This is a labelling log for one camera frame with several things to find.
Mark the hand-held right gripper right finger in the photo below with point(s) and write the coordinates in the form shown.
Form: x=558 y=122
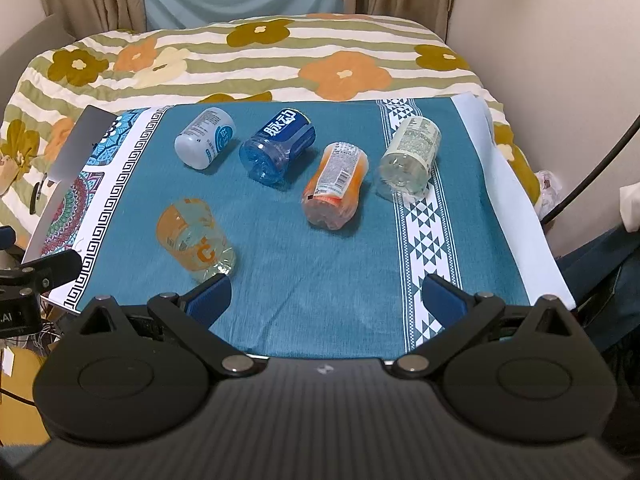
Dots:
x=444 y=301

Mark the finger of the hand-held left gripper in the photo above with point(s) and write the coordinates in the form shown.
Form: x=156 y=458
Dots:
x=50 y=267

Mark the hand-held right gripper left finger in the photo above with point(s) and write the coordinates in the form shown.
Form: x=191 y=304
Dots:
x=209 y=302

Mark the clear bottle orange label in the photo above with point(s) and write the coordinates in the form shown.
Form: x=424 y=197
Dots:
x=192 y=237

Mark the clear bottle pale label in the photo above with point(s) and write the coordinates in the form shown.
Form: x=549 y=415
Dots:
x=411 y=160

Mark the orange drink bottle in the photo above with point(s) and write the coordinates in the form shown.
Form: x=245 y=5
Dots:
x=332 y=185

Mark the white bottle blue label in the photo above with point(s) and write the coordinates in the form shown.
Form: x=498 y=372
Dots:
x=205 y=137

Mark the blue plastic bottle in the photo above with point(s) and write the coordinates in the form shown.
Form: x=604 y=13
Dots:
x=278 y=147

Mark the cardboard box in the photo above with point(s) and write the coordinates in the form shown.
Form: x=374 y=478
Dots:
x=17 y=377

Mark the teal patterned tablecloth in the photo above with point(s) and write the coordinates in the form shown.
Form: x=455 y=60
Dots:
x=300 y=260

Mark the white sheet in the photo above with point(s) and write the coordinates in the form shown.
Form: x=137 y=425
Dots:
x=505 y=195

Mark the pink white plastic bag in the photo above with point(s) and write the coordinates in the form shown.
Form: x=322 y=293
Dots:
x=549 y=186

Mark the dark blue cloth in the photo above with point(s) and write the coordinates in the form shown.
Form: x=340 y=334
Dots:
x=600 y=290

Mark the white paper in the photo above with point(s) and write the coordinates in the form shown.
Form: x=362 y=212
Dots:
x=631 y=207

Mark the floral striped blanket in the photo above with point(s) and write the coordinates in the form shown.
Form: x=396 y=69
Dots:
x=300 y=60

